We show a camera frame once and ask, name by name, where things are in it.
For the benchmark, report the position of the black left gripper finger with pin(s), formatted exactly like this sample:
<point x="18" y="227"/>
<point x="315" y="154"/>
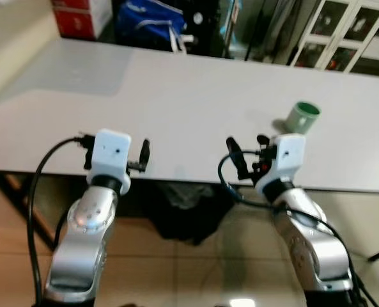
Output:
<point x="144" y="153"/>
<point x="88" y="158"/>

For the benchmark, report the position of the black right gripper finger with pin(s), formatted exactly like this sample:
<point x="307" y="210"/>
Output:
<point x="262" y="139"/>
<point x="236" y="157"/>

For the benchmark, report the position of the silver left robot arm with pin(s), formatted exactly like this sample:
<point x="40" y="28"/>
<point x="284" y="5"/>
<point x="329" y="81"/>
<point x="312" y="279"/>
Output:
<point x="80" y="243"/>

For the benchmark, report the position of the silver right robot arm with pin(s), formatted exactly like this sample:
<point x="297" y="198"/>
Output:
<point x="310" y="243"/>

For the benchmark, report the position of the green cup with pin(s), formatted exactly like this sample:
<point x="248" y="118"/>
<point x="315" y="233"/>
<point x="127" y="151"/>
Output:
<point x="301" y="119"/>

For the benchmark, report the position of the black rubbish bag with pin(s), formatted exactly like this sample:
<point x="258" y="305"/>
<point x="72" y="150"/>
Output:
<point x="189" y="211"/>

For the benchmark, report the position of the blue bag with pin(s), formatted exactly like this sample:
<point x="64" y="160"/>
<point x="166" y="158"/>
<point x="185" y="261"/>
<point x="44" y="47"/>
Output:
<point x="149" y="25"/>

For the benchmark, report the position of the white glass-door cabinet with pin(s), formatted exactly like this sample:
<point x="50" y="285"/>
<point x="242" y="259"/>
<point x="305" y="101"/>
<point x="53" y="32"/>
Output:
<point x="342" y="35"/>

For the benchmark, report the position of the red cardboard box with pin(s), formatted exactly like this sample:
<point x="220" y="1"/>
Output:
<point x="80" y="18"/>

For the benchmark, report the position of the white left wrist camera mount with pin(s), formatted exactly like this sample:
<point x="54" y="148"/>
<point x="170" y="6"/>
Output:
<point x="109" y="153"/>

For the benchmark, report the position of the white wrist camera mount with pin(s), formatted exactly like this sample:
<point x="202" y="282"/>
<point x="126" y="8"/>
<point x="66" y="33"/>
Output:
<point x="288" y="157"/>
<point x="109" y="153"/>

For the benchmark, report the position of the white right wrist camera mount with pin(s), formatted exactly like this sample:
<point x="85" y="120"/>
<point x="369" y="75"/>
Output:
<point x="288" y="157"/>

